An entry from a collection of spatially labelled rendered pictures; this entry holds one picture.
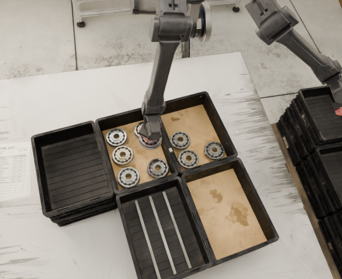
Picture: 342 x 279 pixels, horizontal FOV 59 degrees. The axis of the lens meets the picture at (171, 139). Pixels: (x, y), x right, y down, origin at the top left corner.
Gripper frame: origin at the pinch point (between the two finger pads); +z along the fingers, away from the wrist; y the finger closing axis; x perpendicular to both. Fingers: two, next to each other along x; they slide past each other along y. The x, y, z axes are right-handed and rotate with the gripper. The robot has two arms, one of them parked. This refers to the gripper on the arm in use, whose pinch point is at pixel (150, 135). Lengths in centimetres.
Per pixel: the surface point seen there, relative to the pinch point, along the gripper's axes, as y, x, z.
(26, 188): -42, 49, 29
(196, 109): 33.9, -10.3, 17.0
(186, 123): 23.3, -9.2, 16.8
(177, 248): -36, -32, 16
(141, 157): -5.2, 2.2, 16.5
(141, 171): -11.8, -1.1, 16.3
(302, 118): 84, -73, 50
